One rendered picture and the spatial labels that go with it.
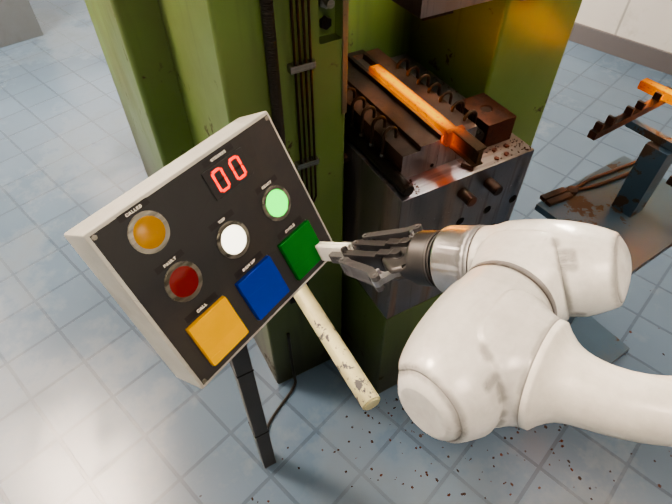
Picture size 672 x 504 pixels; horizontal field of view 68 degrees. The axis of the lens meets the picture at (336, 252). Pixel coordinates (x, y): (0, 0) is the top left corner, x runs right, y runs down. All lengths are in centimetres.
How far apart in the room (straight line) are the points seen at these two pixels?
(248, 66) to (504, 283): 65
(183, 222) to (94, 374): 137
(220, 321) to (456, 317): 41
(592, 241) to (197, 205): 50
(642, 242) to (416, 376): 116
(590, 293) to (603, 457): 142
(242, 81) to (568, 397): 76
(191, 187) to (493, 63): 87
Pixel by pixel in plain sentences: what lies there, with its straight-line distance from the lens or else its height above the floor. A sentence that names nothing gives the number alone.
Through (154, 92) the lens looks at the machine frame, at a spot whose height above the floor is 94.
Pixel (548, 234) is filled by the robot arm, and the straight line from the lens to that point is 56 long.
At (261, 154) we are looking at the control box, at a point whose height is 116.
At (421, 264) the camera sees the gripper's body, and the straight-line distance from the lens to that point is 64.
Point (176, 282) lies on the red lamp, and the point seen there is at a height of 110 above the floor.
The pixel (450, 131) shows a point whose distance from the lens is 113.
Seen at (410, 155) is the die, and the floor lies 98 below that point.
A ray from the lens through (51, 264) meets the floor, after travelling 248.
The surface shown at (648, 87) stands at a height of 95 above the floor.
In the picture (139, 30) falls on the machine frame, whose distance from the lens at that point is 139.
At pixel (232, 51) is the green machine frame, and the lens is 96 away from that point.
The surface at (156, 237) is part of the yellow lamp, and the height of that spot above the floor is 116.
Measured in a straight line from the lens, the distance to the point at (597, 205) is 159.
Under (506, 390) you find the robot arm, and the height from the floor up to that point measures 126.
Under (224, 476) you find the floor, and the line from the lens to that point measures 176.
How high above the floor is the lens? 164
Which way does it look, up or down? 48 degrees down
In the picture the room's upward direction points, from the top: straight up
